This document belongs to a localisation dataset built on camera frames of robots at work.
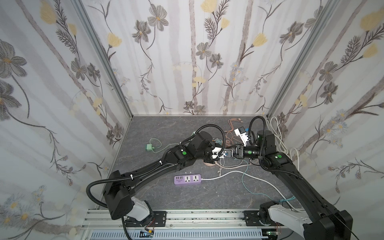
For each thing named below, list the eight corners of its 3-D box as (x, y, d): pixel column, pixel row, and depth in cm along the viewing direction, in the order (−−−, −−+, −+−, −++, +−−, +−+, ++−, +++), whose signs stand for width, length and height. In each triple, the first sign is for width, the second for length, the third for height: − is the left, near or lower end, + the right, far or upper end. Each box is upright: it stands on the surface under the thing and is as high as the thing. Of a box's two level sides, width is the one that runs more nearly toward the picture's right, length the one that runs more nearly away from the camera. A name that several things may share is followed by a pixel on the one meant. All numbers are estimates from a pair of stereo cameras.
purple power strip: (174, 184, 87) (173, 182, 85) (175, 176, 90) (174, 174, 88) (201, 184, 87) (201, 182, 85) (200, 176, 91) (201, 174, 88)
